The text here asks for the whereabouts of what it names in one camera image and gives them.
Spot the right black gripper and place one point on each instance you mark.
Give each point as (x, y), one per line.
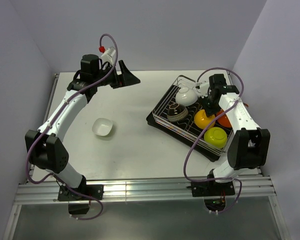
(210, 112)

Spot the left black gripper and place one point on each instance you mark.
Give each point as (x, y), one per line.
(125, 79)

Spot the white bowl orange outside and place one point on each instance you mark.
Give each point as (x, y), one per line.
(223, 120)

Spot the white ribbed bowl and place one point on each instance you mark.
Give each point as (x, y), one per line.
(186, 96)

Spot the orange round bowl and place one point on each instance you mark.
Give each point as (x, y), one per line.
(201, 119)

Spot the brown patterned bowl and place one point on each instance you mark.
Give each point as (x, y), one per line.
(176, 112)

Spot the green round bowl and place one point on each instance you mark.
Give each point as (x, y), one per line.
(216, 137)

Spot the white square bowl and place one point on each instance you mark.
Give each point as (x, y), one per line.
(102, 127)

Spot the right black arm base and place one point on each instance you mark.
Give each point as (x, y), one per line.
(218, 192)

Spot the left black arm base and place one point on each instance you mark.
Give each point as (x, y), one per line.
(80, 200)

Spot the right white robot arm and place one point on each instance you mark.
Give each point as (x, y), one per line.
(250, 143)

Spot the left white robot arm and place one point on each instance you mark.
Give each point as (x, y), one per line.
(45, 148)

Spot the black drip tray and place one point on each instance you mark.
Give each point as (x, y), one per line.
(190, 135)

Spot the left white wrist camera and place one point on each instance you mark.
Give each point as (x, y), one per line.
(109, 55)

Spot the aluminium frame rail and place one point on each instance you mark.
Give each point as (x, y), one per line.
(160, 189)

